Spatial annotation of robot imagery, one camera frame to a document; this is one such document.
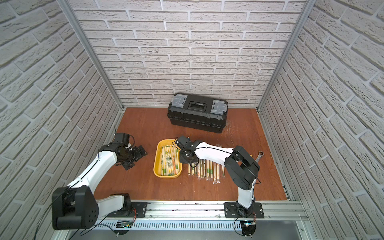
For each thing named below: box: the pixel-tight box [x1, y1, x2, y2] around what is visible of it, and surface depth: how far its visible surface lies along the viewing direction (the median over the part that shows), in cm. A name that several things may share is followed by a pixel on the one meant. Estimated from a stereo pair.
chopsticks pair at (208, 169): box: [206, 159, 211, 181], surface depth 89 cm
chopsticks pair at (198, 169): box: [196, 159, 201, 179], surface depth 87 cm
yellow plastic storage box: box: [153, 139, 183, 179], surface depth 90 cm
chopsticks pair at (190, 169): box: [188, 163, 193, 176], surface depth 89 cm
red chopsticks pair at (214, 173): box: [212, 162, 217, 185], surface depth 87 cm
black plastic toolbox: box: [167, 92, 229, 134], surface depth 99 cm
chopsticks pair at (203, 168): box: [200, 159, 207, 179], surface depth 88 cm
